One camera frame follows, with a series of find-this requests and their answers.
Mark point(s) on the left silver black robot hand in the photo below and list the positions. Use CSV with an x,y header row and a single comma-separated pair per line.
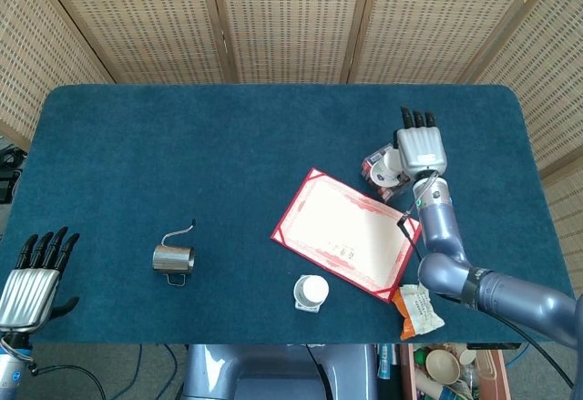
x,y
29,295

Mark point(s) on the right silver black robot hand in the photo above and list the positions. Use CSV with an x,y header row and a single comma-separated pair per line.
x,y
421,149

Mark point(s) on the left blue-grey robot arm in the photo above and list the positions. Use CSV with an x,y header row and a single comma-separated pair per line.
x,y
11,368

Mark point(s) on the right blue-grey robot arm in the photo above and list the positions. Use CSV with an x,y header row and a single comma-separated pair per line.
x,y
455,263

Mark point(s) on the clear box of red markers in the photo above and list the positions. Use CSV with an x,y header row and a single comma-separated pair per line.
x,y
375,158

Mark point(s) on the red certificate folder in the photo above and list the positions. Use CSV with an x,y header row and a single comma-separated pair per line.
x,y
346,231

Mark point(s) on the black floor equipment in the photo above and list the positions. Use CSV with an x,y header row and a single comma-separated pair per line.
x,y
8,177

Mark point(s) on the steel gooseneck pitcher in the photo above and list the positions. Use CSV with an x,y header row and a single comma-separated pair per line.
x,y
173,259

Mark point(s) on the orange white snack packet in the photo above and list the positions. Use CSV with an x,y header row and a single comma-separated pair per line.
x,y
419,309

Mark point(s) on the woven bamboo folding screen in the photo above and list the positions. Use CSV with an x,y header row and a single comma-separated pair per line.
x,y
291,17

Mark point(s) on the small white box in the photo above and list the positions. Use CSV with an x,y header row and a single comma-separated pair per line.
x,y
306,310

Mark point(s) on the blue table cloth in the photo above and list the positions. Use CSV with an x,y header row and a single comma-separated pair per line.
x,y
182,154

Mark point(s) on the beige paper bowl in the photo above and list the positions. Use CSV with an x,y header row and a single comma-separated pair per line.
x,y
442,366

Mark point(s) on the brown box of waste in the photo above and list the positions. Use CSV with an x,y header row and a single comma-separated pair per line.
x,y
455,377

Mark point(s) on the blue-grey robot torso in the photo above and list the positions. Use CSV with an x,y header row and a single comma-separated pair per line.
x,y
273,372

